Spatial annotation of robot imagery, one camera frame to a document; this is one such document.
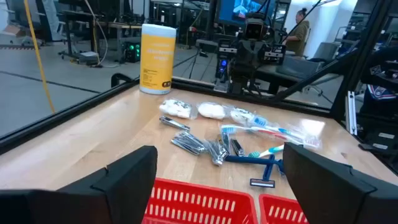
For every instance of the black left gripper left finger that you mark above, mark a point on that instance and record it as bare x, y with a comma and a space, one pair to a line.
118, 193

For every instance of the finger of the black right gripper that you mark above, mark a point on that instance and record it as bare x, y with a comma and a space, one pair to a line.
243, 57
258, 57

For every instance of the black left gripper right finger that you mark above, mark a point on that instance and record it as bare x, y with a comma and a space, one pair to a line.
329, 193

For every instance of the bagged white cotton balls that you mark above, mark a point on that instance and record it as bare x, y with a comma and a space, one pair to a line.
175, 109
212, 111
240, 115

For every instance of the blue white toothbrush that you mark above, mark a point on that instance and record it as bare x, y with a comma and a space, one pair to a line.
258, 121

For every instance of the red white toothbrush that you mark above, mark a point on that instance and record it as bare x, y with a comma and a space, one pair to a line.
236, 128

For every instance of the silver nail clipper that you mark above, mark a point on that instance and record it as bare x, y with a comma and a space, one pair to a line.
226, 141
174, 123
237, 147

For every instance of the bagged silver nail clippers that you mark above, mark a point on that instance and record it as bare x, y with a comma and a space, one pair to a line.
217, 152
188, 143

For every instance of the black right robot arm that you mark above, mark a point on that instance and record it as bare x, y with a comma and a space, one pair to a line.
241, 82

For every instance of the computer with blue light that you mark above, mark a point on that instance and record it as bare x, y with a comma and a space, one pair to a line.
223, 63

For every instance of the blue monitor screen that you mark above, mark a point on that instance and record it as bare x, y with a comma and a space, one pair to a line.
236, 12

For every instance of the person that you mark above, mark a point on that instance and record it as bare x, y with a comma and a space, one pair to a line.
298, 37

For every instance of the red plastic basket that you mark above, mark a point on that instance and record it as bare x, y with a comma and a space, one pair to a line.
199, 207
280, 213

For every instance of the grey chair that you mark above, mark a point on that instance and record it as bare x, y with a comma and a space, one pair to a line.
326, 51

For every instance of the yellow wipes canister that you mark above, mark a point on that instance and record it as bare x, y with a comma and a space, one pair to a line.
157, 62

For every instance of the silver aluminium profile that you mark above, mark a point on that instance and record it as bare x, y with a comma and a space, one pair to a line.
351, 112

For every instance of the black equipment cart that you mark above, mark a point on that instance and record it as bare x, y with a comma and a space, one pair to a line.
379, 124

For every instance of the computer with green lights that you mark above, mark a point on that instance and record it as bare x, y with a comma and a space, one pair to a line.
132, 51

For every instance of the black desk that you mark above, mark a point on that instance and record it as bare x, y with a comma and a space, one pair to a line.
77, 15

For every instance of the cardboard box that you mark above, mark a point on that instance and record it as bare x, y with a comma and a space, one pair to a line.
12, 30

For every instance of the black aluminium table frame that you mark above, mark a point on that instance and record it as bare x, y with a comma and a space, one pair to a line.
62, 115

